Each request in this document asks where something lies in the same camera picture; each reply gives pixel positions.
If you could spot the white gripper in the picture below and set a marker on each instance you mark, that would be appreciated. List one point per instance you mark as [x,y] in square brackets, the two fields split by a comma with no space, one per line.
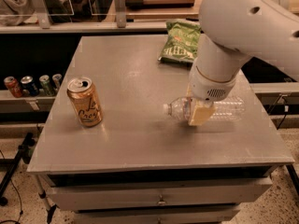
[207,87]

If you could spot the clear plastic water bottle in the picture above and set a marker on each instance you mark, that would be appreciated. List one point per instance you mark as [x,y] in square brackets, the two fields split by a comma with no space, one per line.
[229,109]

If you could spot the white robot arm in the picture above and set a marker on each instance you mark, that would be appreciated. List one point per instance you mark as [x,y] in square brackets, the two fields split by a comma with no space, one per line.
[234,31]

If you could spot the green chip bag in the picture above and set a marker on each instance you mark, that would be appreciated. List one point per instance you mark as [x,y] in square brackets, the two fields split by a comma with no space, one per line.
[182,41]

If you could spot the grey upper drawer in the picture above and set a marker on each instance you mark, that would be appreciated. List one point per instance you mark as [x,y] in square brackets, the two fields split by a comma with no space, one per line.
[160,194]

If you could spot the grey drawer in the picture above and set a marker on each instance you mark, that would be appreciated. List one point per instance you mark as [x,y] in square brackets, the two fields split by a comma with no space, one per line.
[207,214]
[160,194]

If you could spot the orange LaCroix can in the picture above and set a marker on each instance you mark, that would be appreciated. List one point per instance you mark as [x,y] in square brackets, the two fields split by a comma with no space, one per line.
[84,98]

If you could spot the grey lower drawer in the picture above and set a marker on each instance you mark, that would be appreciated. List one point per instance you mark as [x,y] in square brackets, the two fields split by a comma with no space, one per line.
[207,214]

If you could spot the silver soda can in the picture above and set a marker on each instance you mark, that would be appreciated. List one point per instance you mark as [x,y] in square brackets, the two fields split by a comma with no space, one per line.
[57,79]

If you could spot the green soda can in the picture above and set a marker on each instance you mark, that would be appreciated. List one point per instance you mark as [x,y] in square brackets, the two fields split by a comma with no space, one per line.
[47,87]

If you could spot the dark blue soda can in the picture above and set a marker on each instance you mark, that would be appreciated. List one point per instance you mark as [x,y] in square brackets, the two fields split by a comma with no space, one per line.
[30,85]

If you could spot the red soda can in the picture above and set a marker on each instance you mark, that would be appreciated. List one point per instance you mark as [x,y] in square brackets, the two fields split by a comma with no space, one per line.
[13,86]

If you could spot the black tripod stand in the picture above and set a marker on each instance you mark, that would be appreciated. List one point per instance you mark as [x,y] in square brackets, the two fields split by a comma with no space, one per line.
[9,166]

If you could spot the grey cloth bundle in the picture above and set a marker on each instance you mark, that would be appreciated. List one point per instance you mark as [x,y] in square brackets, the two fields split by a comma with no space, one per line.
[16,12]

